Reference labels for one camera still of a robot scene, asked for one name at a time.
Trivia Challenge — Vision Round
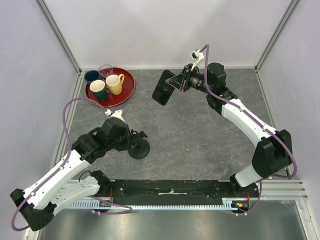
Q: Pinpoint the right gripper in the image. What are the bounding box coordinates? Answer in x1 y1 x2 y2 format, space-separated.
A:
166 63 213 94

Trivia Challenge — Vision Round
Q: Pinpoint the black phone stand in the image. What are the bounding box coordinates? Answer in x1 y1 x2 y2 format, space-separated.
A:
128 129 150 160

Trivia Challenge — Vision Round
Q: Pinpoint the black smartphone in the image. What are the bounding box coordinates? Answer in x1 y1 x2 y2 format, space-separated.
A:
152 69 175 106

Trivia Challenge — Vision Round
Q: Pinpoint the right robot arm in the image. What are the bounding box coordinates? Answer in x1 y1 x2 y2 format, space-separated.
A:
164 62 293 197

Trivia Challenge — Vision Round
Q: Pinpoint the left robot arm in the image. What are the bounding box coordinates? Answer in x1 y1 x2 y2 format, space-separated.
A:
10 116 138 231

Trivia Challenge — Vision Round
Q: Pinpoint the red round tray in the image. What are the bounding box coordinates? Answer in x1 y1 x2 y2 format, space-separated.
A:
85 67 136 108

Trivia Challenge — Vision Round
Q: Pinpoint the yellow mug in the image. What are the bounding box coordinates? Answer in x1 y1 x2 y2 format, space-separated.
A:
105 73 125 96

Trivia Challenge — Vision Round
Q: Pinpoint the dark green mug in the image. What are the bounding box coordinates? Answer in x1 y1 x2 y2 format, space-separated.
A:
89 79 109 101

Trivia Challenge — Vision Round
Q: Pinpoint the clear drinking glass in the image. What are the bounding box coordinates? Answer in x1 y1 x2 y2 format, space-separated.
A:
98 64 114 79

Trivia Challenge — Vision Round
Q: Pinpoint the blue mug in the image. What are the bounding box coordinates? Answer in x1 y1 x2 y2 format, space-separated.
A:
84 70 101 85

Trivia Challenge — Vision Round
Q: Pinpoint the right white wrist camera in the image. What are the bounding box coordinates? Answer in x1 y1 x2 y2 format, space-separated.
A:
190 50 205 71

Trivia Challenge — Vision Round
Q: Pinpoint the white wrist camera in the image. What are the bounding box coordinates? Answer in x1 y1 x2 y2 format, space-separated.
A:
104 109 125 123
190 50 205 71

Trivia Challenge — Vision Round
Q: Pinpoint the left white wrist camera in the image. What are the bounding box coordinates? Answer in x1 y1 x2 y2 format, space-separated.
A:
104 109 125 123

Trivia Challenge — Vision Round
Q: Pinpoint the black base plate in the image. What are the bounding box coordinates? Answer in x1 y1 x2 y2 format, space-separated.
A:
95 179 259 206

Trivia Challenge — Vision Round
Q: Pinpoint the slotted cable duct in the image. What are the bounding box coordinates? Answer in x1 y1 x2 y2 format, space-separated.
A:
66 198 244 211

